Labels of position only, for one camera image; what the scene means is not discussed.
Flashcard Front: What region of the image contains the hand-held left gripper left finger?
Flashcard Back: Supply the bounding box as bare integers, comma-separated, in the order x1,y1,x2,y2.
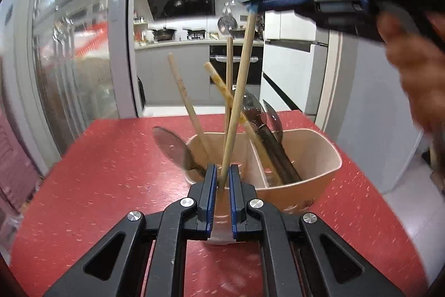
43,164,218,297

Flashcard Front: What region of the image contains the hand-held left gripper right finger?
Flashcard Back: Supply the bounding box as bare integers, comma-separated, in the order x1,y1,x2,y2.
229,164,406,297

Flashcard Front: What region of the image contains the clear black-handled spoon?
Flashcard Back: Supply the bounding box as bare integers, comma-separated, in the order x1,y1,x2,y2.
240,91,303,184
261,99,300,179
152,126,209,179

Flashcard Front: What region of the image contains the beige utensil holder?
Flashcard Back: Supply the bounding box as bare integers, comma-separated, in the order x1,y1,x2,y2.
184,130,343,245

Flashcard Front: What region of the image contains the blue patterned bamboo chopstick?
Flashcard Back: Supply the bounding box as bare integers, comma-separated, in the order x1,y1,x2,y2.
217,0,263,195

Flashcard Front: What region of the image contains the person's right hand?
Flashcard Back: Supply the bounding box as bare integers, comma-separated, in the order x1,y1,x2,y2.
377,12,445,144

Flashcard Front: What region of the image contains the hanging metal strainer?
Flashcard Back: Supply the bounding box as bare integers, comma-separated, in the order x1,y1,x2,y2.
217,13,239,33

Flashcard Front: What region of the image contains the white refrigerator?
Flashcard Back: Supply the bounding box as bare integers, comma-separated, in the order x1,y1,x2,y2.
260,10,343,117

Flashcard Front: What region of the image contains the black built-in oven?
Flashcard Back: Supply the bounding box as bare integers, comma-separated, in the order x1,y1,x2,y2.
209,43,265,87

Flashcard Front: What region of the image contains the black range hood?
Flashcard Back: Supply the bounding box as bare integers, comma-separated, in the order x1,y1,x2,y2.
144,0,216,21

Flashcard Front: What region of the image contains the black wok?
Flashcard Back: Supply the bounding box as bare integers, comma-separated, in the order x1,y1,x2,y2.
151,26,178,42

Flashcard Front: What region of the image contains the grey kitchen counter cabinet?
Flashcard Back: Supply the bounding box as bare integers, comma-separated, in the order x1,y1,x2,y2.
134,40,211,106

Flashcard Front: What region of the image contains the pink plastic stool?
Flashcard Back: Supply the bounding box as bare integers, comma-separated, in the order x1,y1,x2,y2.
0,105,39,214

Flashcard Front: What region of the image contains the glass sliding door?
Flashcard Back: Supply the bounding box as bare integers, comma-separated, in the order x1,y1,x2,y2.
21,0,145,158

